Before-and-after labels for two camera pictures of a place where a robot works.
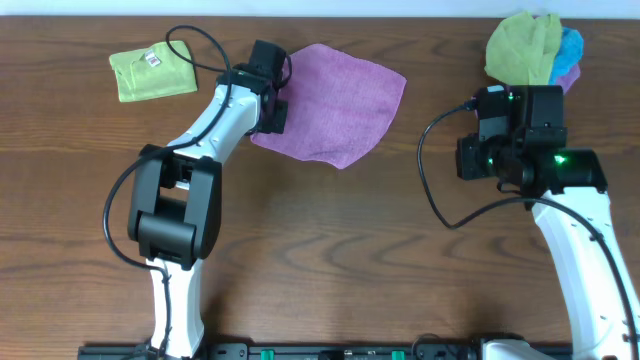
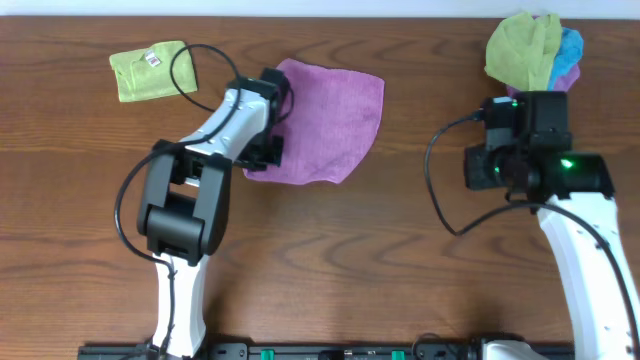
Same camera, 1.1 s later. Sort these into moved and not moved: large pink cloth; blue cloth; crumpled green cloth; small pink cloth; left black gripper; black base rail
Moved: left black gripper; large pink cloth
Not moved: blue cloth; small pink cloth; black base rail; crumpled green cloth
